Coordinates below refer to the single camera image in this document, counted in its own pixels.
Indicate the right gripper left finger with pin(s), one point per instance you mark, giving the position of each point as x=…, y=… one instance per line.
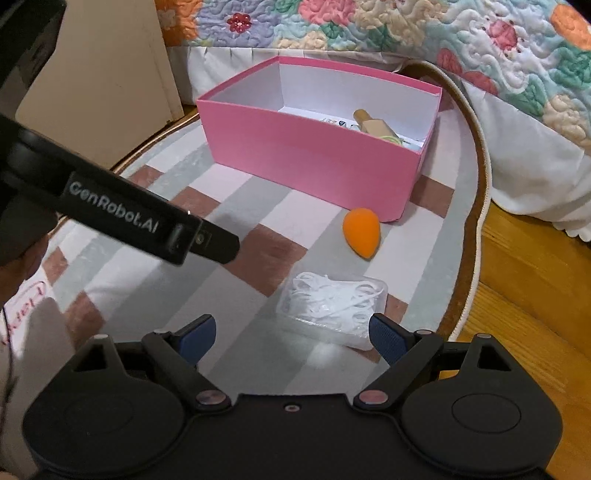
x=177, y=354

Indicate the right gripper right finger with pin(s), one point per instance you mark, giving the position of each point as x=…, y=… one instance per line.
x=409, y=355

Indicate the clear box of floss picks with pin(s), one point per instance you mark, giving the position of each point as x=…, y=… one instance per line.
x=331, y=308

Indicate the wooden cap perfume bottle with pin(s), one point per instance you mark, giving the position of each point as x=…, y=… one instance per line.
x=372, y=126

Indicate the person's left hand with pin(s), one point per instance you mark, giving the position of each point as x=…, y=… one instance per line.
x=14, y=273

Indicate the round checkered rug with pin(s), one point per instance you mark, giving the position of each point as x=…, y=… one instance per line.
x=88, y=281

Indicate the beige cardboard panel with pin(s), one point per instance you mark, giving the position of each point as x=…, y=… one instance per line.
x=108, y=86

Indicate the orange makeup sponge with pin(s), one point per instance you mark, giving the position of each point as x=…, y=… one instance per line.
x=362, y=231

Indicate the yellow green black roll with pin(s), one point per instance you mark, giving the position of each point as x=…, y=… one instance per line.
x=398, y=141

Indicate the pink cardboard box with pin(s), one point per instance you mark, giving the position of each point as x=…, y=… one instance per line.
x=267, y=121

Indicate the white patterned small box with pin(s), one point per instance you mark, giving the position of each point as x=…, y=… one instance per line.
x=350, y=125

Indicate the floral quilt bedspread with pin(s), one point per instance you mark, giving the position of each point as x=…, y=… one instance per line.
x=533, y=54

